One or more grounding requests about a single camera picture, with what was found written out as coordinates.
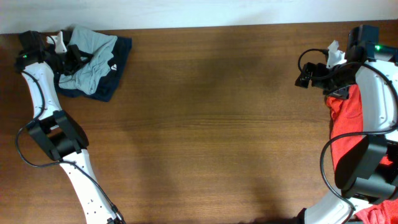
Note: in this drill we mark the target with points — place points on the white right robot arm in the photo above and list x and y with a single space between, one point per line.
366 175

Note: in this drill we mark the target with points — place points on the folded dark navy garment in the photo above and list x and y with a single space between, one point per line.
109 83

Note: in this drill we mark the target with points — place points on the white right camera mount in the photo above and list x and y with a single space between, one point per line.
335 55

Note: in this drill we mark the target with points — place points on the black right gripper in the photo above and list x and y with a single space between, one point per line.
318 68

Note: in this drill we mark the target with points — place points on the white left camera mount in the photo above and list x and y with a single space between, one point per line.
58 42

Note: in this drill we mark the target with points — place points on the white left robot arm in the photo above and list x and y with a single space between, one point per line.
60 137

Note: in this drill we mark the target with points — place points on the red printed t-shirt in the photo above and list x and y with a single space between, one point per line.
347 117

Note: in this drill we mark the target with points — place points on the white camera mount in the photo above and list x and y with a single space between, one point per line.
335 55
58 42

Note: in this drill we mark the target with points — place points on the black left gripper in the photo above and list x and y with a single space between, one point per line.
73 54

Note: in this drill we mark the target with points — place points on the light teal t-shirt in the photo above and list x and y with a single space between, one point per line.
100 46

